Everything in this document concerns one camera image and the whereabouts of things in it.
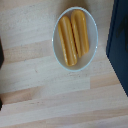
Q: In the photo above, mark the black fabric storage box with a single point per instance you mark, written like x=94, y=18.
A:
x=1, y=56

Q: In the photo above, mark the white oval bowl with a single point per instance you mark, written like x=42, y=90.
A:
x=75, y=63

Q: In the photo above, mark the long yellow fried stick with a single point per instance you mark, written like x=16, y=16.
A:
x=81, y=31
x=67, y=41

